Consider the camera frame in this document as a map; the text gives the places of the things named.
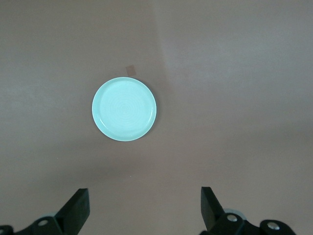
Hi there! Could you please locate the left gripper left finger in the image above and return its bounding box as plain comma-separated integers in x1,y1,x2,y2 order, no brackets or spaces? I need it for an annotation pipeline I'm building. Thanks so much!
0,188,90,235

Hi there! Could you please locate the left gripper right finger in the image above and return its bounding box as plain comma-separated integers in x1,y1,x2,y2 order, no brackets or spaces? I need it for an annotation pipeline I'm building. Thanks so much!
200,187,297,235

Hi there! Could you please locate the green round plate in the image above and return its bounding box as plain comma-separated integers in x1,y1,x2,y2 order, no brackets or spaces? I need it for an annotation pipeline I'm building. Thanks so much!
91,76,157,142

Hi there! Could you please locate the brown tape square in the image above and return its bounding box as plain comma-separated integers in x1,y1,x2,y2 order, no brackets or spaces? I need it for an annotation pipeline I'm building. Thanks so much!
124,64,136,77

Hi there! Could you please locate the brown table cover sheet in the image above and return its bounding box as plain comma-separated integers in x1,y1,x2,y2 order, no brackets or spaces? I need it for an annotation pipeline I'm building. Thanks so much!
0,0,313,235

